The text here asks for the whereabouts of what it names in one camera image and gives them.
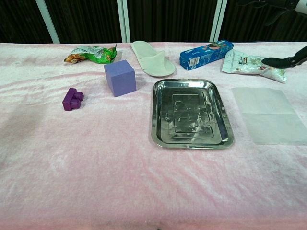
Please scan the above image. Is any dark purple building block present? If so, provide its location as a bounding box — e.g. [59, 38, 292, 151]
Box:
[62, 87, 84, 112]

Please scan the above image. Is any pink plush tablecloth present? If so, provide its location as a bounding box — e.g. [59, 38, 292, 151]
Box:
[0, 41, 307, 230]

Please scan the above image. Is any stainless steel tray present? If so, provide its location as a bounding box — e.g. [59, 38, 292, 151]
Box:
[150, 78, 235, 150]

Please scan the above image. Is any black pleated curtain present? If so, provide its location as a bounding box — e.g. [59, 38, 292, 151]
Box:
[0, 0, 307, 44]

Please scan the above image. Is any white paper sheet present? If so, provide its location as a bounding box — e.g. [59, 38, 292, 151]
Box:
[231, 87, 307, 146]

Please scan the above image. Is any green snack bag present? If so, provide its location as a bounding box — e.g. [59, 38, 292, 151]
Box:
[64, 43, 118, 65]

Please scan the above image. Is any blue cookie box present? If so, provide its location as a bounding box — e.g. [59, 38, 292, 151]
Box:
[179, 39, 235, 71]

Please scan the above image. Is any white double frame post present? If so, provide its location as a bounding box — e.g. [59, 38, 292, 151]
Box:
[117, 0, 131, 43]

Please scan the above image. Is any white snack bag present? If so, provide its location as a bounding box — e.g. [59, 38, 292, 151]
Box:
[220, 49, 288, 84]

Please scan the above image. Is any lavender foam cube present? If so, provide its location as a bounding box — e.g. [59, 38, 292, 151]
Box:
[104, 59, 137, 98]

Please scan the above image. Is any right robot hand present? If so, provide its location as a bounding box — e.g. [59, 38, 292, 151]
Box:
[236, 0, 307, 70]

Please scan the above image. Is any white slipper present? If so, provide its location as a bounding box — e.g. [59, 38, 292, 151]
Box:
[130, 40, 177, 77]

